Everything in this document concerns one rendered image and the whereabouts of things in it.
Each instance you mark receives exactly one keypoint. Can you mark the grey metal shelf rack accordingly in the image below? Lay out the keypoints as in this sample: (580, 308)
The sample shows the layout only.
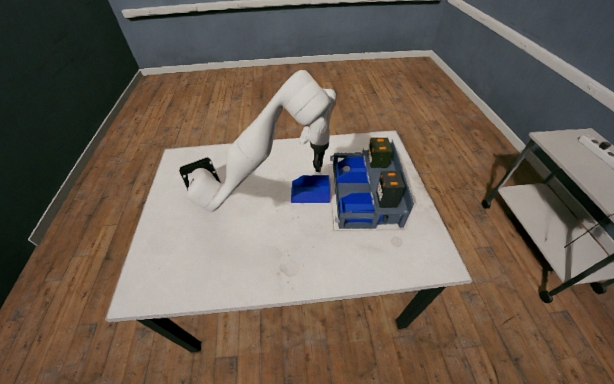
(393, 214)

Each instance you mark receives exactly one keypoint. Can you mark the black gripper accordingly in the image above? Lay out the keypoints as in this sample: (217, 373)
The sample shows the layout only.
(319, 152)

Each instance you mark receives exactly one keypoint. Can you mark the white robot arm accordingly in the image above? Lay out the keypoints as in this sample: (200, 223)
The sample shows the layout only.
(304, 99)

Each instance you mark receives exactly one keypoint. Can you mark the black tool case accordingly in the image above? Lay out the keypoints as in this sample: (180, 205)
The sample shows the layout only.
(390, 189)

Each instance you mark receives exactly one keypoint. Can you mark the dark green tool case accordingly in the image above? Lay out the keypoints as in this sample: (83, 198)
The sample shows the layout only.
(379, 152)

